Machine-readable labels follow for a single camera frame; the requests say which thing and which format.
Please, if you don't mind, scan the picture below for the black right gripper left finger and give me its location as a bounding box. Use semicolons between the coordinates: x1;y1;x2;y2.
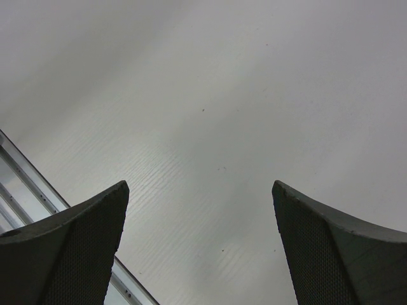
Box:
1;180;129;304

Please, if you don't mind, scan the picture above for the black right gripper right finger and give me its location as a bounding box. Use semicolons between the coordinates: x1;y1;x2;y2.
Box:
272;180;406;304

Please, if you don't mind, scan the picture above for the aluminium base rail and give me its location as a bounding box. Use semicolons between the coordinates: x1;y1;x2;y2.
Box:
1;132;158;304

